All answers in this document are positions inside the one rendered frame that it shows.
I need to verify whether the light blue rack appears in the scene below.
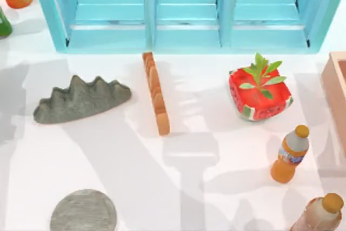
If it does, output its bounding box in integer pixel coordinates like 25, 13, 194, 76
30, 0, 344, 55

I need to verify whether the watermelon-patterned plant pot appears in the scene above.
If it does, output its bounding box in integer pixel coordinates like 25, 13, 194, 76
228, 68, 294, 122

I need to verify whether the grey mountain-shaped stone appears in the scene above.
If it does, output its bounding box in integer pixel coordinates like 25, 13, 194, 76
33, 75, 132, 124

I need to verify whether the green bottle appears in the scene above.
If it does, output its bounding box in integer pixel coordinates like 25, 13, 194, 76
0, 7, 13, 38

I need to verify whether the long brown baguette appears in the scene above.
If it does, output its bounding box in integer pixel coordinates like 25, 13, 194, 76
142, 51, 171, 136

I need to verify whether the orange juice bottle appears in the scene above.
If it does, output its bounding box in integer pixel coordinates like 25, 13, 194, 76
270, 124, 310, 183

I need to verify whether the round grey coaster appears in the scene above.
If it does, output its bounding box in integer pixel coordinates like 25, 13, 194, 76
50, 188, 118, 231

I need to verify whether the pale pink bottle orange cap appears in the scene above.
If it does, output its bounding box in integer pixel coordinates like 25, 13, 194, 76
289, 193, 345, 231

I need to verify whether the green plant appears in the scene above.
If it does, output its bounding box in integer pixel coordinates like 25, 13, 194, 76
239, 52, 287, 100

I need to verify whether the salmon-coloured shallow box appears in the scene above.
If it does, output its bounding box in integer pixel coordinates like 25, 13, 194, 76
321, 51, 346, 157

